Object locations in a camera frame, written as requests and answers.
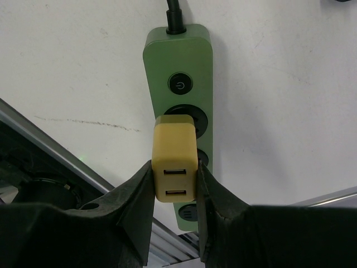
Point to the aluminium front rail frame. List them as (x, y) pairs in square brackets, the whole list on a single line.
[(163, 244)]

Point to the yellow USB plug adapter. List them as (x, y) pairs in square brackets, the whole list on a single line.
[(174, 158)]

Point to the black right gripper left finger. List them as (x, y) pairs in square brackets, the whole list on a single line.
[(113, 230)]

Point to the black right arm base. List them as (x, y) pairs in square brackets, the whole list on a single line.
[(38, 177)]

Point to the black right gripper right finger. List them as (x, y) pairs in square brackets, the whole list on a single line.
[(233, 233)]

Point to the aluminium right rail frame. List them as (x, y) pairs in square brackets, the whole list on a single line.
[(344, 198)]

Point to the green power strip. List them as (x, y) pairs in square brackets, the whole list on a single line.
[(179, 71)]

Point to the aluminium rail frame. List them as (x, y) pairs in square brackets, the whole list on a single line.
[(163, 244), (344, 198)]

